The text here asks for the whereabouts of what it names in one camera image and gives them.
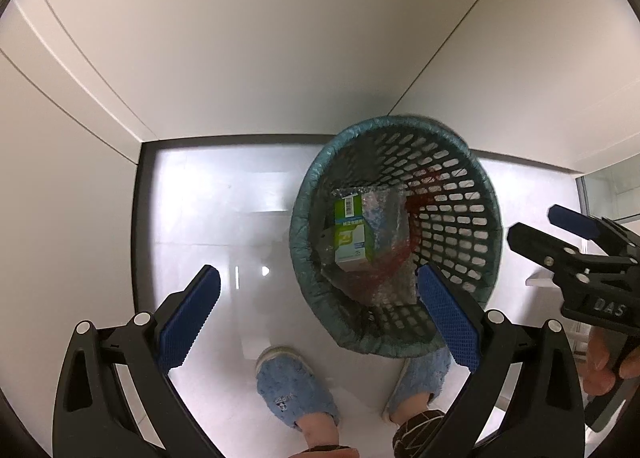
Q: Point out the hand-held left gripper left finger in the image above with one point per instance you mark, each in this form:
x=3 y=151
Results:
x=192 y=318

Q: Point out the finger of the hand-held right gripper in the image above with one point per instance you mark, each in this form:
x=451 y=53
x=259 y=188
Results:
x=537 y=243
x=572 y=220

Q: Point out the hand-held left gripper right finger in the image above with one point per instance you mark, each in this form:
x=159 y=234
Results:
x=450 y=318

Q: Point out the teal mesh waste basket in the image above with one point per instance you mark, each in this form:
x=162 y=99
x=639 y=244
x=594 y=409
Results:
x=450 y=258

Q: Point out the clear bubble wrap sheet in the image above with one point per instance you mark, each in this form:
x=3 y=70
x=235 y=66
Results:
x=385 y=228

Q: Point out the red mesh net bag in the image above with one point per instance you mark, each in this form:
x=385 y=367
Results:
x=417 y=203

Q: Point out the green and blue medicine box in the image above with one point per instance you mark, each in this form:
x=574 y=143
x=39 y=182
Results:
x=350 y=238

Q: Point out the person's right hand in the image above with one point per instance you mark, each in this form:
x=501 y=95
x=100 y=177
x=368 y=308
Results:
x=600 y=363

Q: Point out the blue fuzzy slipper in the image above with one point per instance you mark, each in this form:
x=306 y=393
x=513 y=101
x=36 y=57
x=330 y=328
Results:
x=420 y=378
x=290 y=388

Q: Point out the person's right leg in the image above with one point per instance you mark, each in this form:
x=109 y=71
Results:
x=415 y=430

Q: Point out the person's leg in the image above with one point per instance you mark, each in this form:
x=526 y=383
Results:
x=320 y=430
x=415 y=430

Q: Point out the person's left leg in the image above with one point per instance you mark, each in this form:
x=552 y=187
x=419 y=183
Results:
x=320 y=430

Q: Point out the glass panel frame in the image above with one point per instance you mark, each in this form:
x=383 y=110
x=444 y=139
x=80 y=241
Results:
x=607 y=188

